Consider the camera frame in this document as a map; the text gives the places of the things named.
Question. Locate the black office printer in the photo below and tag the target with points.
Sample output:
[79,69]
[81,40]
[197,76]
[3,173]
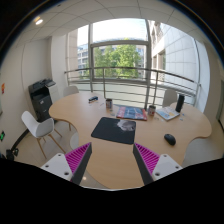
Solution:
[40,98]

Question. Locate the white chair left front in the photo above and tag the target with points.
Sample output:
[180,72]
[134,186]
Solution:
[40,130]

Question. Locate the left dark mug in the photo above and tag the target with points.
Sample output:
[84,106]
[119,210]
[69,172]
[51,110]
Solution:
[109,103]

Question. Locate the metal window railing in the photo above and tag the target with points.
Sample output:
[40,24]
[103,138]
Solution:
[133,86]

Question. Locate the red and blue book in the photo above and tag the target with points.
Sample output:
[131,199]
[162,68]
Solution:
[135,113]

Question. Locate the white chair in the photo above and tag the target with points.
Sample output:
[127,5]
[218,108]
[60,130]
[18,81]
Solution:
[170,96]
[40,130]
[70,90]

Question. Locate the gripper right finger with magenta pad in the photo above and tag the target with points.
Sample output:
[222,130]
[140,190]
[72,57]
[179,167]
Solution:
[153,166]

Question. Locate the small dark blue box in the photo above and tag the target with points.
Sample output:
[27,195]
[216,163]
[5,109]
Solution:
[93,99]

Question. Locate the round ceiling light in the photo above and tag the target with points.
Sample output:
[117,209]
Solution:
[39,21]

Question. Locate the black tall bottle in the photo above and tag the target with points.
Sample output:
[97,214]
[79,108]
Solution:
[180,103]

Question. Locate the light blue booklet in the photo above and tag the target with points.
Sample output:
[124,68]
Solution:
[167,113]

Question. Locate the white chair back right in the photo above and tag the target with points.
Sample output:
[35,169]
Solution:
[170,96]

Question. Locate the black mouse pad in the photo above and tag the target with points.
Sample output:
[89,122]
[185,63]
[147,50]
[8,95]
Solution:
[115,130]

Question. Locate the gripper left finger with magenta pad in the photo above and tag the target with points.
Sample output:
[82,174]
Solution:
[70,166]

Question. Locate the black computer mouse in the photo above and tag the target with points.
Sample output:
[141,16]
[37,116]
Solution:
[170,139]

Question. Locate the white chair back left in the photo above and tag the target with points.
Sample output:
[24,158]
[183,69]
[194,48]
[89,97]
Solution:
[70,90]

